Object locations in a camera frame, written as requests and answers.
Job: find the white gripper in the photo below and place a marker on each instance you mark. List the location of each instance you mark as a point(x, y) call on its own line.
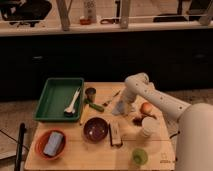
point(126, 108)

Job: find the grey towel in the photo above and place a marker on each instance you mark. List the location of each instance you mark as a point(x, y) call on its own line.
point(118, 109)

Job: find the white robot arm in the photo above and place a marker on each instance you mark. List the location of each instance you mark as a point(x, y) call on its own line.
point(194, 147)

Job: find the purple bowl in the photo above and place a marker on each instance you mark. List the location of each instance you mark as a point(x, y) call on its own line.
point(95, 129)

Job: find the orange bowl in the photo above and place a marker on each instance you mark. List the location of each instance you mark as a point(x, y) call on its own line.
point(42, 141)

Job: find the dark brown scraps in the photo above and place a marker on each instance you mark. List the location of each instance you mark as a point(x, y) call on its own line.
point(137, 121)

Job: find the red apple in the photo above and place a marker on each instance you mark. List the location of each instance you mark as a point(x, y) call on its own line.
point(146, 108)

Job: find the white paper cup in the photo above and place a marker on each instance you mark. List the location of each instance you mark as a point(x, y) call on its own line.
point(149, 126)

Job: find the green cucumber toy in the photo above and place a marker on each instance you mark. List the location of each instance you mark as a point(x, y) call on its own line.
point(95, 106)

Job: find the dark metal cup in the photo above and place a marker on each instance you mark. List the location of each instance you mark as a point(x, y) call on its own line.
point(90, 94)

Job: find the yellow banana toy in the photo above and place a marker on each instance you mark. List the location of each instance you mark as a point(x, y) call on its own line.
point(84, 113)

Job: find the green plastic cup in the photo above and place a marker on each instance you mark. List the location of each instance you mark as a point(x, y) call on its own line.
point(139, 156)

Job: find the white spoon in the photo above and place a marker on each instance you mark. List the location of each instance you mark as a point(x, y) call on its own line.
point(68, 111)

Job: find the green plastic tray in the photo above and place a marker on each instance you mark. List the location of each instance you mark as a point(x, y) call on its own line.
point(56, 96)

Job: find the red object on shelf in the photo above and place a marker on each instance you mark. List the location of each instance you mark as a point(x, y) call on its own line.
point(84, 21)

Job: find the black pole stand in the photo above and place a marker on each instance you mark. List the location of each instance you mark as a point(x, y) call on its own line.
point(18, 158)

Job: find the black office chair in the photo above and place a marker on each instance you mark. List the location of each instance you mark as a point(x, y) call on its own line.
point(29, 12)

